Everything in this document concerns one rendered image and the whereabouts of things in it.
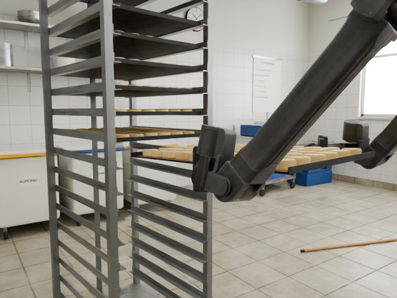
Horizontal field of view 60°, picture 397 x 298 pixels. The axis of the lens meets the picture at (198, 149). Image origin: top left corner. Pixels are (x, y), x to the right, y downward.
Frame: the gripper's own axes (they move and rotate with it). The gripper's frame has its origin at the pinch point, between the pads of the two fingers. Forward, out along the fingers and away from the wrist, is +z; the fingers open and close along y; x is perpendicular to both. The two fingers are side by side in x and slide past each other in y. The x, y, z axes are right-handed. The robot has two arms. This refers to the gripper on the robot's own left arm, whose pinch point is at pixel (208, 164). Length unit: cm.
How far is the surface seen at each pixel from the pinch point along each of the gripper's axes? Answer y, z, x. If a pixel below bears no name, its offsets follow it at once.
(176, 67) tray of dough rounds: -31, 50, -14
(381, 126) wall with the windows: 0, 439, 242
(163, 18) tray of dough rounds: -48, 46, -18
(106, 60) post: -30, 27, -34
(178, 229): 41, 74, -16
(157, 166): 13, 85, -28
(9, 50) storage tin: -76, 240, -198
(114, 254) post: 36, 29, -33
